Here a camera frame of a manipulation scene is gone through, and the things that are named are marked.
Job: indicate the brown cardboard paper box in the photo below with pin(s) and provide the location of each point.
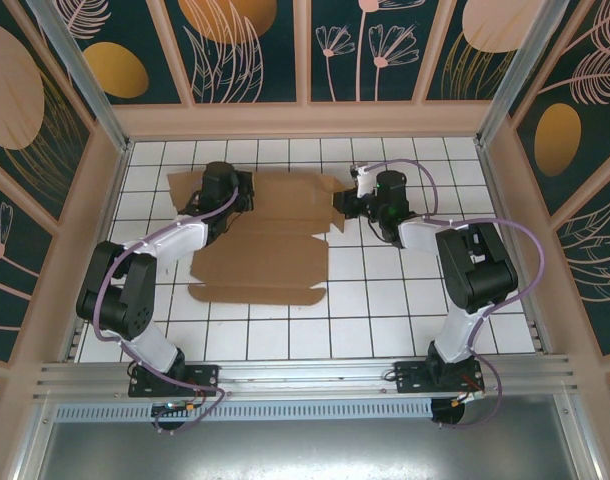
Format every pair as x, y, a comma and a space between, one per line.
265, 250

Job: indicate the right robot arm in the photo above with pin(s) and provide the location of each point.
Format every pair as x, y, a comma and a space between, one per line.
475, 270

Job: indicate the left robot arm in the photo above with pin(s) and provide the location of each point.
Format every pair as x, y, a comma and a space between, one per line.
180, 240

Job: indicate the grey metal sheet panel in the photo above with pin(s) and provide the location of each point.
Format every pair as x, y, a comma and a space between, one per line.
310, 450

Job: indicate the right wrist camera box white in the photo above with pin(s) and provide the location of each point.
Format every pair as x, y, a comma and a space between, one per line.
363, 182

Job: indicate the aluminium frame post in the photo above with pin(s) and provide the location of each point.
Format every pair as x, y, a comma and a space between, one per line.
509, 75
97, 100

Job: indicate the aluminium mounting rail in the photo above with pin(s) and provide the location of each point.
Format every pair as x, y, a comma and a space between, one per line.
310, 375

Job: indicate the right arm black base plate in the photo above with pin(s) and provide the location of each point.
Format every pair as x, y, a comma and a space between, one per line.
410, 377

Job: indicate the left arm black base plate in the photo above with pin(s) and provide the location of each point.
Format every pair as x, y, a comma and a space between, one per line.
205, 377

